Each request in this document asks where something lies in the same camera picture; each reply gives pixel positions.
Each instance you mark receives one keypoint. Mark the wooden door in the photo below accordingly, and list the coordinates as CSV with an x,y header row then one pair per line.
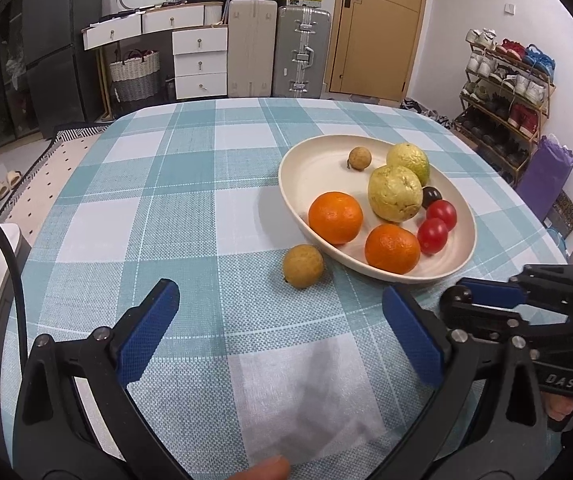
x,y
373,47

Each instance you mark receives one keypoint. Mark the beige slippers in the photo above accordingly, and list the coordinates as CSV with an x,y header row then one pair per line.
x,y
9,183

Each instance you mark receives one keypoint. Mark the dark plum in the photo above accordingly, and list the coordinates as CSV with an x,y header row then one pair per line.
x,y
430,196

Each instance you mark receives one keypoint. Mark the beige suitcase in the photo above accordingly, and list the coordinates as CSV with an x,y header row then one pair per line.
x,y
251,39

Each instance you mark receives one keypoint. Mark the black refrigerator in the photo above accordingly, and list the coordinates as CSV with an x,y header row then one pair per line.
x,y
62,75

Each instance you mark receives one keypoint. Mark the purple bag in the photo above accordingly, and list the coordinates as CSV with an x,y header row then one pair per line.
x,y
545,176

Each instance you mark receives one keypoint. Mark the white drawer desk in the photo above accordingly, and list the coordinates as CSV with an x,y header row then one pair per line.
x,y
191,37

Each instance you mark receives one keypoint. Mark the dotted floor rug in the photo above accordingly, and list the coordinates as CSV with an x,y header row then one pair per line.
x,y
31,202

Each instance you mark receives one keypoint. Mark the orange mandarin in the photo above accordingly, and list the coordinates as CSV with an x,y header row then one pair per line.
x,y
336,217
392,249

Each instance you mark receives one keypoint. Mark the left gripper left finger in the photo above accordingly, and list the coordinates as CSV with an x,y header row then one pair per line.
x,y
75,418

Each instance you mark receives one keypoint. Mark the silver aluminium suitcase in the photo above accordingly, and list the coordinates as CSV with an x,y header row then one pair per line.
x,y
300,54

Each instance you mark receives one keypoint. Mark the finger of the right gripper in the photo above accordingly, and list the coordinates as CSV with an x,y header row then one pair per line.
x,y
457,310
545,286

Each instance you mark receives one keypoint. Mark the person's left hand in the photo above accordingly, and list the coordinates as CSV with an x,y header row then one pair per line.
x,y
273,468

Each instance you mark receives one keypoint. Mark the yellow-green guava far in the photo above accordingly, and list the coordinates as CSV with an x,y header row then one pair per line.
x,y
412,157

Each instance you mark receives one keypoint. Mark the red tomato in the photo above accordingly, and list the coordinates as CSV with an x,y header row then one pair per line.
x,y
444,211
432,236

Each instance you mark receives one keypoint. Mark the teal plaid tablecloth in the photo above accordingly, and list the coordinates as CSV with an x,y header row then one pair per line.
x,y
250,367

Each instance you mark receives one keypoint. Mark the wooden shoe rack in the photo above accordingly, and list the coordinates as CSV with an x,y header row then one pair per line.
x,y
506,99

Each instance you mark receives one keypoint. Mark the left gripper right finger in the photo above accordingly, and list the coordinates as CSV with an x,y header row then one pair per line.
x,y
484,419

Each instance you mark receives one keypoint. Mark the yellow guava near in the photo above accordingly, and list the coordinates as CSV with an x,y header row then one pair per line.
x,y
394,193

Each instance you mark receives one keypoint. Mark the woven laundry basket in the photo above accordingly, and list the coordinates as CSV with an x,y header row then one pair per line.
x,y
136,76

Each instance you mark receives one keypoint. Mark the brown longan on table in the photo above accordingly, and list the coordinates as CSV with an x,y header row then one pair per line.
x,y
303,266

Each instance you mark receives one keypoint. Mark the brown longan in plate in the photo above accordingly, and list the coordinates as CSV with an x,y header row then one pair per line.
x,y
359,158

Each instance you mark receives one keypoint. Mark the person's right hand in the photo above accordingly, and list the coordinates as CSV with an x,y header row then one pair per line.
x,y
557,407

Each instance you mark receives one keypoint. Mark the red tomato in plate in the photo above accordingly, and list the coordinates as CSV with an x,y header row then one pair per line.
x,y
444,211

